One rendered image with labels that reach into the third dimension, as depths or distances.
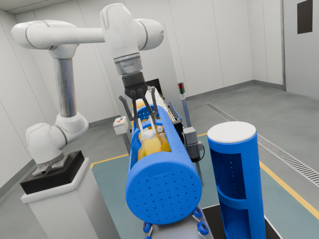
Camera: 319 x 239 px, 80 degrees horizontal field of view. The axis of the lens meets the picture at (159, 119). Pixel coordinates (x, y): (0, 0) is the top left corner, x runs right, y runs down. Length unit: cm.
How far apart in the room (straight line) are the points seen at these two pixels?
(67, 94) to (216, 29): 530
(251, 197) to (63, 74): 132
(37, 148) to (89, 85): 475
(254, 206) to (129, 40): 120
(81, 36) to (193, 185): 72
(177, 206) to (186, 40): 535
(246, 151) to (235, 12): 549
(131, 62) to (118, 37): 8
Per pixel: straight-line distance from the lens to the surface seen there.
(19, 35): 107
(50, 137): 131
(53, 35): 92
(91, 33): 87
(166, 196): 75
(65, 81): 123
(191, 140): 176
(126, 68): 64
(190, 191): 75
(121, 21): 64
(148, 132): 72
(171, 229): 86
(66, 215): 142
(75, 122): 134
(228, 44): 623
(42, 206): 143
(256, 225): 153
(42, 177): 132
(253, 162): 123
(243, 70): 647
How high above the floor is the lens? 157
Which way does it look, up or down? 18 degrees down
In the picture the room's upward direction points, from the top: 15 degrees counter-clockwise
